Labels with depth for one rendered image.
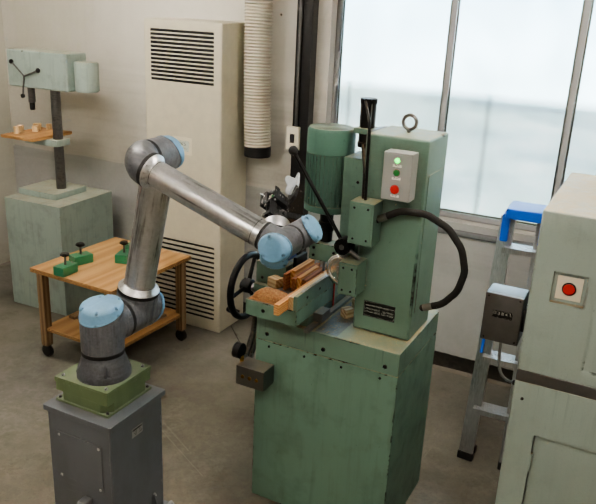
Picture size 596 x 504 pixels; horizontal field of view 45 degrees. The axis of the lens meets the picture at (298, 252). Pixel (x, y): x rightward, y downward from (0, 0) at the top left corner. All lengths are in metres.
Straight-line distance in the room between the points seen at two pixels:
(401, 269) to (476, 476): 1.20
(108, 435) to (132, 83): 2.70
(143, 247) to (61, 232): 2.04
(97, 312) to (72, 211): 2.12
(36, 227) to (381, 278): 2.66
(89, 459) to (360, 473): 0.98
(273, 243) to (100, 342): 0.79
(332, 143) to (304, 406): 0.99
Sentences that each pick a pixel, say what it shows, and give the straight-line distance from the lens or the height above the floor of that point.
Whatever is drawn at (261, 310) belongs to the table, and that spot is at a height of 0.87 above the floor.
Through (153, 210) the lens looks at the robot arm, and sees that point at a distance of 2.49.
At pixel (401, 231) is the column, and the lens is 2.49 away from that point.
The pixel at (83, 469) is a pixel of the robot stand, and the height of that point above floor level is 0.33.
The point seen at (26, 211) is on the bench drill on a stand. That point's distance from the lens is 4.70.
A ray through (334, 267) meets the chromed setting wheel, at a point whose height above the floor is 1.03.
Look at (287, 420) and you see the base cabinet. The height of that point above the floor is 0.40.
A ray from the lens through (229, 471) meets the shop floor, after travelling 3.26.
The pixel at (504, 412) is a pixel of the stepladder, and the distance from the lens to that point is 3.36.
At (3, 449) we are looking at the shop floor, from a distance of 3.55.
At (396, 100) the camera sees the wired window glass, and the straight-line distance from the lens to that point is 3.96.
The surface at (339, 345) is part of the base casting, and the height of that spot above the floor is 0.77.
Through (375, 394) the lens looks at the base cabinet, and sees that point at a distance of 2.63.
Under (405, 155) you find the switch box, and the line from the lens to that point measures 2.36.
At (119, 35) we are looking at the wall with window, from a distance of 4.79.
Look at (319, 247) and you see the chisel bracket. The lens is 2.72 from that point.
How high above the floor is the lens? 1.93
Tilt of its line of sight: 19 degrees down
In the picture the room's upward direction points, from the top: 3 degrees clockwise
